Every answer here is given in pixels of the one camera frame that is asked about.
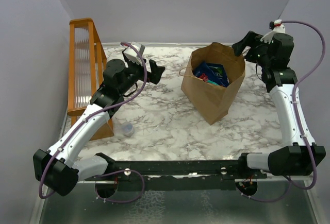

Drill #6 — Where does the blue snack bag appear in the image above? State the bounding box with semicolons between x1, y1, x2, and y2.
192;61;229;88

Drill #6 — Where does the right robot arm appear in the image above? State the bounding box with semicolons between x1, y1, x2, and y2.
232;31;326;178

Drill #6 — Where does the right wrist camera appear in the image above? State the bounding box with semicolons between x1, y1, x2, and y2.
260;19;286;44

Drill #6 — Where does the brown paper bag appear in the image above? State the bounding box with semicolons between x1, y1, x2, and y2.
181;42;245;125

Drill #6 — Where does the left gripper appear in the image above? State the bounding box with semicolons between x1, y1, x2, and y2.
120;58;165;95

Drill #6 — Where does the teal snack packet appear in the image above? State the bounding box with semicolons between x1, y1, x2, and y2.
203;79;221;86

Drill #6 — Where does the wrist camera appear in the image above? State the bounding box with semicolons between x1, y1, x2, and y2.
123;42;145;65
260;19;286;44

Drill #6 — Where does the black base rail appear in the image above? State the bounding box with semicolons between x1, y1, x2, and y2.
87;154;267;192

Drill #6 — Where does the wooden dish rack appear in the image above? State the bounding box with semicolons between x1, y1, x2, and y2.
67;18;107;125

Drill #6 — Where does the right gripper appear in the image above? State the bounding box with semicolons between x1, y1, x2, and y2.
232;30;272;68

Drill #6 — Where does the small clear plastic cup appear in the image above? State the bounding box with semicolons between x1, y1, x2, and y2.
121;122;135;137

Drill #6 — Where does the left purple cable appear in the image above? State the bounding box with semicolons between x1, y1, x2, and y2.
38;41;149;204

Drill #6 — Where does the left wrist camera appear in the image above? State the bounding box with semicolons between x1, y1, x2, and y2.
123;42;145;65

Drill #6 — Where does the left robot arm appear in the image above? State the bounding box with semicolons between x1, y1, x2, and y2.
32;58;166;196

